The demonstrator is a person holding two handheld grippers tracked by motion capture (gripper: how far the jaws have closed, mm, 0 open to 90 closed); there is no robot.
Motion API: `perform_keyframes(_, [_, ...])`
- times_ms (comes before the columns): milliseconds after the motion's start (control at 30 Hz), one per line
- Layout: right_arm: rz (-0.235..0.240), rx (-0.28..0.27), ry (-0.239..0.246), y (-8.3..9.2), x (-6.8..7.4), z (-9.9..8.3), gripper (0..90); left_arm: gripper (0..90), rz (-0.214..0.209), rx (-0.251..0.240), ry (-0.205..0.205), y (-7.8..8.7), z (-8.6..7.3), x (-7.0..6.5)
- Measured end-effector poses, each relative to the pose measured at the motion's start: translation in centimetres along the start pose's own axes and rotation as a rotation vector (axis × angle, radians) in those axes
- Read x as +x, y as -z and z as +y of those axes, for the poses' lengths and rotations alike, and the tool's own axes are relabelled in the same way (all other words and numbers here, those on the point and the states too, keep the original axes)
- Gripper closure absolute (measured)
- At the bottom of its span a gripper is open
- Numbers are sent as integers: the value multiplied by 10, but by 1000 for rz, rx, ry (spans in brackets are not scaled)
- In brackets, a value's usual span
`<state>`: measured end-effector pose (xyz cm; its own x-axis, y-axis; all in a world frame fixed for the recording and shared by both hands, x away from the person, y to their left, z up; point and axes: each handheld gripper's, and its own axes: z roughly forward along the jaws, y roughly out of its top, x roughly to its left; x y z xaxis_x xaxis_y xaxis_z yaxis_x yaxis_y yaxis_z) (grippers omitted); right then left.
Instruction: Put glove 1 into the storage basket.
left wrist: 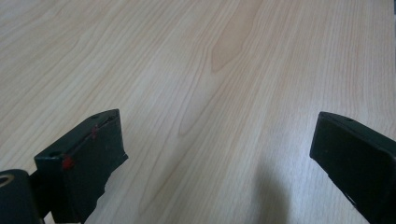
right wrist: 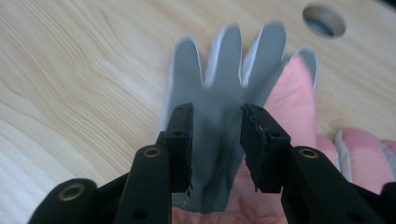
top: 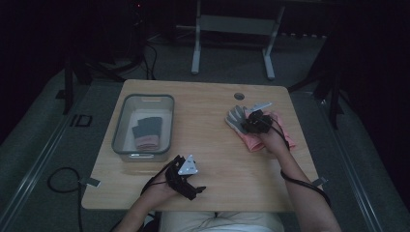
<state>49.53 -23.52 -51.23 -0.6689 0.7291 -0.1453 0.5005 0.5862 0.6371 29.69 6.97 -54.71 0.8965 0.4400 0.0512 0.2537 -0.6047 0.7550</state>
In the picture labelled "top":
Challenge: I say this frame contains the white metal desk frame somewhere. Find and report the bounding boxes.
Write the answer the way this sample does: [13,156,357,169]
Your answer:
[190,0,287,81]

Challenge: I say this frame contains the person's left hand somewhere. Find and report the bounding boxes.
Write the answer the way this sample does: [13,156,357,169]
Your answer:
[142,176,183,208]

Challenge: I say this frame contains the person's light clothing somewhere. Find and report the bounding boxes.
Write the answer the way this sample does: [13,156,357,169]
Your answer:
[159,210,286,232]

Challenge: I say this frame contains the person's right hand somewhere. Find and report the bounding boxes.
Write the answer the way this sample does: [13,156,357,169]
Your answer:
[256,111,291,160]

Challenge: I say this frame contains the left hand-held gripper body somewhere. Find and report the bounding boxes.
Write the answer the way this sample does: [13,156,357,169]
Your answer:
[164,154,207,201]

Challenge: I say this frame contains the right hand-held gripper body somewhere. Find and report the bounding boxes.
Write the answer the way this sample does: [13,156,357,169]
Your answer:
[241,101,275,135]

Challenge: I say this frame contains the left hand-held gripper black cable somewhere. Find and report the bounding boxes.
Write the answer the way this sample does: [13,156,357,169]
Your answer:
[139,159,178,198]

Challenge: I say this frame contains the grey metal table bracket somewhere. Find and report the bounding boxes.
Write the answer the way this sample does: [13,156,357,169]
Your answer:
[309,176,330,189]
[77,176,102,189]

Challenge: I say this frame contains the black metal stand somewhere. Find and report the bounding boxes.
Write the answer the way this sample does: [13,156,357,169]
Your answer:
[55,52,129,116]
[287,30,347,131]

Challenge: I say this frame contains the black cables behind table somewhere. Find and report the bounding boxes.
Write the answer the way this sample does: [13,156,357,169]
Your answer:
[140,41,160,81]

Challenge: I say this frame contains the dark cloth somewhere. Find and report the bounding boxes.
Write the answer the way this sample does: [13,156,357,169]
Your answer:
[137,116,163,152]

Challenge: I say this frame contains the clear plastic bin grey rim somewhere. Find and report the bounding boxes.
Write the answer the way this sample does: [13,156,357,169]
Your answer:
[110,93,175,163]

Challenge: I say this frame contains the grey pink knit glove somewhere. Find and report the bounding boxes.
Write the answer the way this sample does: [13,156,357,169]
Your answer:
[132,119,149,151]

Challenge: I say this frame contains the black floor cable loop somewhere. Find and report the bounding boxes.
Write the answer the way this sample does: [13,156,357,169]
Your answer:
[46,166,85,232]

